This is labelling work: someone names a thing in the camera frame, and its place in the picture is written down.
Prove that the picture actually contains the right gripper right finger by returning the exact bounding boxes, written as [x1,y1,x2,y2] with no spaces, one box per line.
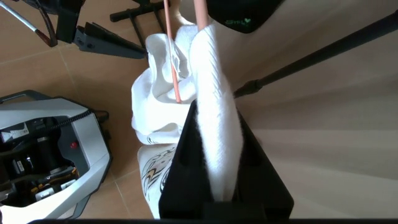
[231,108,295,218]

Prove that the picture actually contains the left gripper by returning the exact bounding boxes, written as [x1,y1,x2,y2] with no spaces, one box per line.
[55,7,147,60]

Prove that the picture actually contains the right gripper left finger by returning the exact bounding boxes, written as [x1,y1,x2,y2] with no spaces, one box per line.
[158,101,215,218]

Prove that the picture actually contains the white garment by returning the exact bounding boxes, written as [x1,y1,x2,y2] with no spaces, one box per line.
[131,24,245,218]

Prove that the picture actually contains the pink clothes hanger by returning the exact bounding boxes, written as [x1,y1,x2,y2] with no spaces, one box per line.
[163,0,209,104]

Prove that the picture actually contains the black shorts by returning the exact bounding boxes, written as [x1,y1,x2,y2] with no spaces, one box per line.
[206,0,285,34]

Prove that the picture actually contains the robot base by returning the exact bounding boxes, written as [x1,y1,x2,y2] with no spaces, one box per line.
[0,89,113,224]

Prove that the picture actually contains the black clothes rack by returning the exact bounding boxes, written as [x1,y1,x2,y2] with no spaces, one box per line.
[109,0,398,99]

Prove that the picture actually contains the beige curtain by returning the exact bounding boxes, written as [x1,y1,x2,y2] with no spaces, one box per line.
[211,0,398,218]

